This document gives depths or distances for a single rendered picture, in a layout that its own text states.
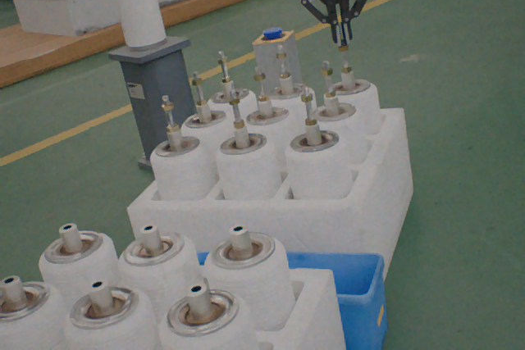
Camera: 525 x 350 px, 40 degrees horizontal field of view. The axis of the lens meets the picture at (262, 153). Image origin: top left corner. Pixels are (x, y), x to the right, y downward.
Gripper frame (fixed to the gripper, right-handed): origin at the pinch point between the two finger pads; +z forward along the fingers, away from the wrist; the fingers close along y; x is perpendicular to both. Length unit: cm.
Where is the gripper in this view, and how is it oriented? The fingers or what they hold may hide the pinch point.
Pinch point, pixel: (341, 34)
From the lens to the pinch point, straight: 128.2
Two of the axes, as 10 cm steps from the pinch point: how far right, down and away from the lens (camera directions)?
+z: 1.9, 9.0, 3.8
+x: 0.8, 3.8, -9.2
